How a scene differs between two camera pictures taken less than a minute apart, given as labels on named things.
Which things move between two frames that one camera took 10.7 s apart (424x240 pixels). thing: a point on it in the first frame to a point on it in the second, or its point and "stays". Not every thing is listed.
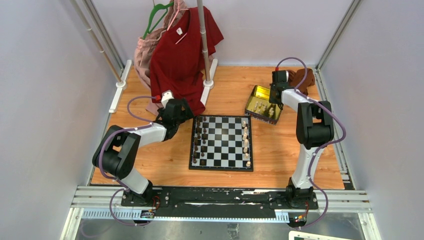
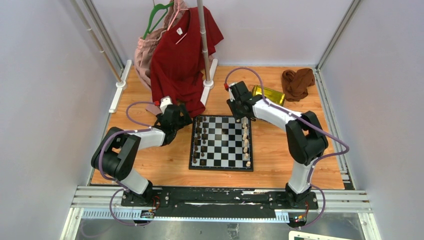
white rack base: (209, 84) stays
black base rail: (216, 203) stays
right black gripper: (272, 100) to (238, 116)
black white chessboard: (222, 143) stays
